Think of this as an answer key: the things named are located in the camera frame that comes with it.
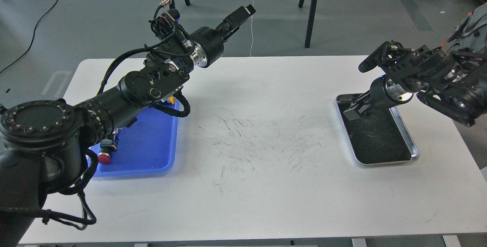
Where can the blue plastic tray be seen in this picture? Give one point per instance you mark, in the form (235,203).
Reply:
(146,147)

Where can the black robot arm image left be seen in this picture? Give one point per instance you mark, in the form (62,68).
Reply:
(48,161)

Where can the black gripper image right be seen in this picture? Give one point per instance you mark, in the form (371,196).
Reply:
(384,93)

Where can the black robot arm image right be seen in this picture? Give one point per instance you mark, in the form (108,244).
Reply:
(452,83)

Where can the red push button switch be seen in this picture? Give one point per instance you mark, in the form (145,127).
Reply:
(104,152)

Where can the silver metal tray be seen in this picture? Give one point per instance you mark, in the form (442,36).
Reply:
(380,137)

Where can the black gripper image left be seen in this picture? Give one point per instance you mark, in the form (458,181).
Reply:
(209,44)

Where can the grey backpack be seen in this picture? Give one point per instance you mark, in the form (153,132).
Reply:
(471,34)

